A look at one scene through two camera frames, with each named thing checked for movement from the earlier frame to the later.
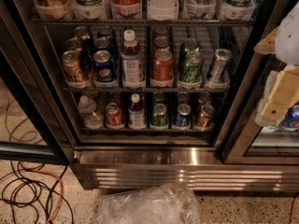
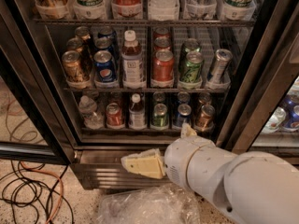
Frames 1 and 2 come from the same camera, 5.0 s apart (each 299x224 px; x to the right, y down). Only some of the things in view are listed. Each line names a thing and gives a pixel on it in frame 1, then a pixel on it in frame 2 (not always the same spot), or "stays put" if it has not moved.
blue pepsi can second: x=103 y=44 stays put
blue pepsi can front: x=104 y=66 stays put
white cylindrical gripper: x=289 y=42 -> x=177 y=161
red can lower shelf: x=114 y=119 stays put
